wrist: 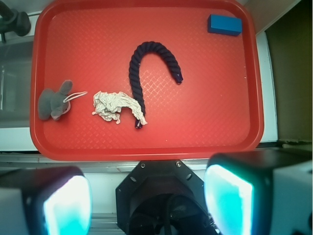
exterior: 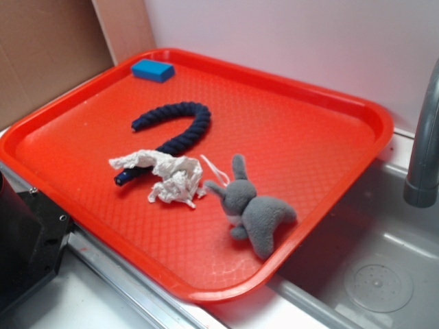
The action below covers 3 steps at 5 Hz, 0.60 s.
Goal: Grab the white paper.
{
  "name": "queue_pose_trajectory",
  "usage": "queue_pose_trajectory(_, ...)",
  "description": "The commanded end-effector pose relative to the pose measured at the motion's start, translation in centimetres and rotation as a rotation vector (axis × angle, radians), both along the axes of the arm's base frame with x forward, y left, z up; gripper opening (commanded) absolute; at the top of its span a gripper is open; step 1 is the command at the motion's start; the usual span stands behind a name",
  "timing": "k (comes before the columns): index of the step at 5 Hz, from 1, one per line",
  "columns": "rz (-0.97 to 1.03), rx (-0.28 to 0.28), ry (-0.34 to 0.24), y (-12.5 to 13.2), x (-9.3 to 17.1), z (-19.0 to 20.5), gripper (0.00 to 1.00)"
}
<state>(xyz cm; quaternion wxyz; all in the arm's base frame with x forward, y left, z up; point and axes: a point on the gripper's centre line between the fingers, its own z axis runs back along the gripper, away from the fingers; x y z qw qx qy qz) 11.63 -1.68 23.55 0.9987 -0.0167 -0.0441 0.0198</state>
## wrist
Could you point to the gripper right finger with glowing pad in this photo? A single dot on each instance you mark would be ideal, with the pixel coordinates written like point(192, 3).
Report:
point(261, 192)

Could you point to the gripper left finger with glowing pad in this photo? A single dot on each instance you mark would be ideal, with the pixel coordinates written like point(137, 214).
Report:
point(45, 201)

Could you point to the crumpled white paper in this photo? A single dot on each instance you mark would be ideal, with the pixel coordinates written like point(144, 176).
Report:
point(109, 106)

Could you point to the red plastic tray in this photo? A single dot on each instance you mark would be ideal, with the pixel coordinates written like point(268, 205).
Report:
point(217, 108)

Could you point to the grey plush mouse toy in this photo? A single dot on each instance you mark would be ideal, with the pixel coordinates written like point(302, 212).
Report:
point(55, 104)

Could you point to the blue rectangular block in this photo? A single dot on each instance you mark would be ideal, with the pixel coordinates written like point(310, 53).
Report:
point(224, 25)

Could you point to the black clamp knob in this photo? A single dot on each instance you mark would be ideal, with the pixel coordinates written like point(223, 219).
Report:
point(12, 20)

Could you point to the black octagonal mount plate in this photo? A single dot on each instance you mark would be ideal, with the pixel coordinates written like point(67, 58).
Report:
point(163, 198)

